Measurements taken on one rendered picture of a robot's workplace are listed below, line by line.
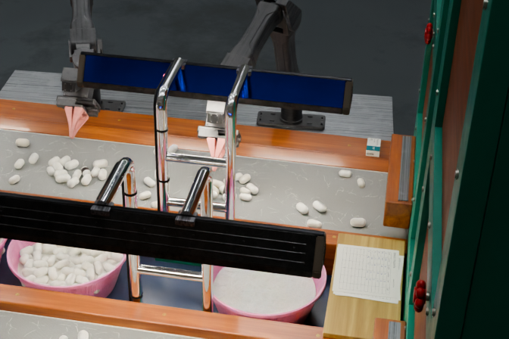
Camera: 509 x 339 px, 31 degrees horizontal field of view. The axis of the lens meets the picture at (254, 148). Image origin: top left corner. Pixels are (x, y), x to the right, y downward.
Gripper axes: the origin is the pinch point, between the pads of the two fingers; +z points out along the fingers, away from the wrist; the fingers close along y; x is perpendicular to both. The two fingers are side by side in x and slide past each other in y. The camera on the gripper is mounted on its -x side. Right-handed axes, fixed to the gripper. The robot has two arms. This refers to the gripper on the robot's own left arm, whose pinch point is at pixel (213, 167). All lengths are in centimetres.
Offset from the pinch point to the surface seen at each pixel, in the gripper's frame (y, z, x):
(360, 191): 35.4, -0.8, 11.2
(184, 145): -12.0, -9.7, 17.6
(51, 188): -39.9, 9.2, 2.1
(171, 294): -3.4, 32.9, -9.7
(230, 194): 7.8, 10.5, -18.6
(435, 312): 47, 42, -103
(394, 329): 45, 37, -38
